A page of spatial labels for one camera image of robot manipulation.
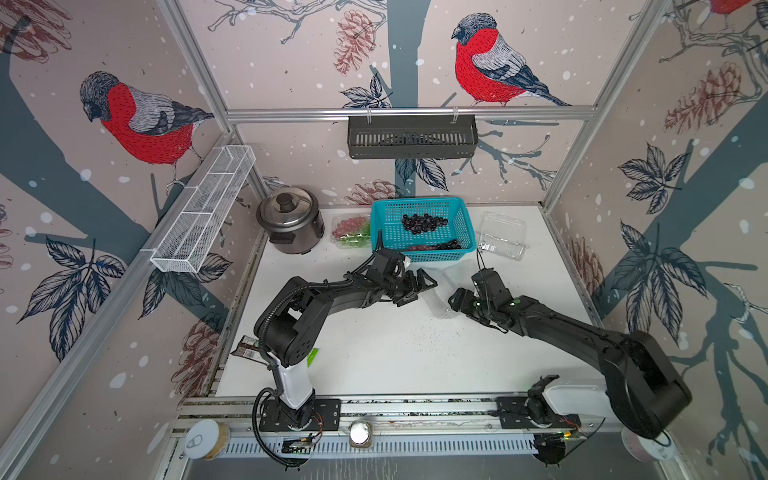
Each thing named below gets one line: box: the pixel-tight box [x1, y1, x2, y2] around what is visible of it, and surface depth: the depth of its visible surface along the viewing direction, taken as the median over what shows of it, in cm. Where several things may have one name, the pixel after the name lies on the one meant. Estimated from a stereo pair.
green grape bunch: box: [340, 233, 370, 248], surface depth 106 cm
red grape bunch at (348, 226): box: [332, 217, 366, 238], surface depth 110 cm
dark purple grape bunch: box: [402, 214, 448, 235], surface depth 113 cm
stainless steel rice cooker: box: [257, 187, 325, 255], surface depth 99 cm
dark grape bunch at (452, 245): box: [436, 239, 463, 250], surface depth 106 cm
